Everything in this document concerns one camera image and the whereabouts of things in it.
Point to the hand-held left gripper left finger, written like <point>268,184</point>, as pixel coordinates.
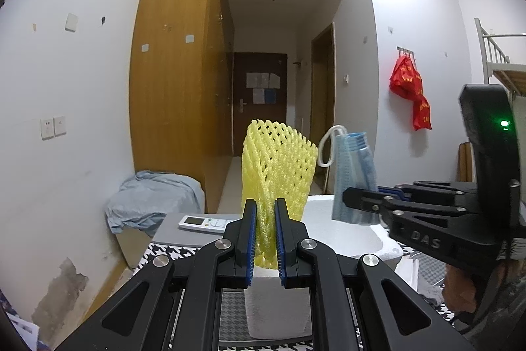
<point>250,240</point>

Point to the white metal bunk bed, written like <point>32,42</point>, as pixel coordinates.
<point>493,55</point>

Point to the white foam box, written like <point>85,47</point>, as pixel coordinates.
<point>349,240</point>

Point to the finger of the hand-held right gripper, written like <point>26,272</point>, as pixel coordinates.
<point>411,205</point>
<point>444,186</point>

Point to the brown wooden slats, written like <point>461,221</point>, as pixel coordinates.
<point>464,162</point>

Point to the blue paper notice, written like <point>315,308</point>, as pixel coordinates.
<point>270,96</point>

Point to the white paper notice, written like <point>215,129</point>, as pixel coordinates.
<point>258,96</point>
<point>257,80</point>
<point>274,80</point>

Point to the yellow foam fruit net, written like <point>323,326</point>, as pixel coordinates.
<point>279,162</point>

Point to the white remote control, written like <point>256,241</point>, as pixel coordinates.
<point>197,222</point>

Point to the tall wooden wardrobe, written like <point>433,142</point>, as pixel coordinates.
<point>172,88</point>

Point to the dark brown entrance door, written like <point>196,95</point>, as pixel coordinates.
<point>259,120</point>

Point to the blue face mask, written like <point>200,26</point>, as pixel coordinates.
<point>353,170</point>

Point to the brown wooden side door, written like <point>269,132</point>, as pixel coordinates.
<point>322,88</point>

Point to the person's right hand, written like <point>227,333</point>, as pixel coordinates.
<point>458,289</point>

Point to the metal wall hook rack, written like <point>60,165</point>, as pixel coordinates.
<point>406,49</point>

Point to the black white houndstooth tablecloth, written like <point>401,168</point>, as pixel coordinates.
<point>176,252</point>

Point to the white wall socket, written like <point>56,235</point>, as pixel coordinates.
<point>60,125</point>
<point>47,128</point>

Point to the red plastic bag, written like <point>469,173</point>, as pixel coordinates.
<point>422,112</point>
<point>404,79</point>

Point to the white square wall plate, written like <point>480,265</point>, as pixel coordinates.
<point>71,22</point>

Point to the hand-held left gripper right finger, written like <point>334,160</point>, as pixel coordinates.
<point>280,240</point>

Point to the blue-grey crumpled cloth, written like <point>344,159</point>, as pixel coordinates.
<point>156,194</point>

